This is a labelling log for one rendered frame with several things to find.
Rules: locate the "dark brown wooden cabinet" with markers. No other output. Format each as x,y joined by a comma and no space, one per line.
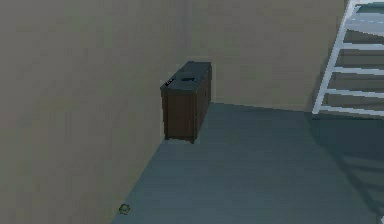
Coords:
182,113

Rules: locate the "flat dark grey item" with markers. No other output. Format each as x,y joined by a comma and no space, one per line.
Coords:
187,79

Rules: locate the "small black remote control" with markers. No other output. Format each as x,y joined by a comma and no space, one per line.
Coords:
169,81

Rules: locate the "small green floor object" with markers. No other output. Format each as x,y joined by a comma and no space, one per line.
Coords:
124,209

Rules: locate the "white shelf rack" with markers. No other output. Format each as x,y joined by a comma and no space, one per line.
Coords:
336,63

